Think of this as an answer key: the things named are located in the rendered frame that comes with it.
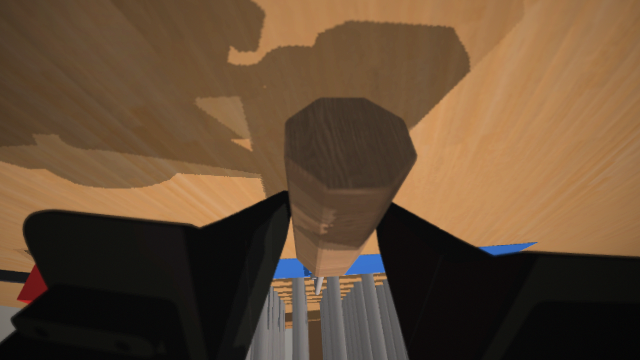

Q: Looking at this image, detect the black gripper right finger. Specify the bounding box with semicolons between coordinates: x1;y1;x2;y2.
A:
376;202;640;360

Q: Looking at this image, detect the black l-shaped rod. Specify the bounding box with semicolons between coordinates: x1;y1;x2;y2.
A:
0;270;30;284

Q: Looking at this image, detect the blue flat strip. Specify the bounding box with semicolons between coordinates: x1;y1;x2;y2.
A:
274;242;537;279

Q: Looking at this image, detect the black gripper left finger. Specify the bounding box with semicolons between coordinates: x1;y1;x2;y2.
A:
22;190;291;360

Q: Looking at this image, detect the red block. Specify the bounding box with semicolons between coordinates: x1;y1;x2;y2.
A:
17;264;48;304

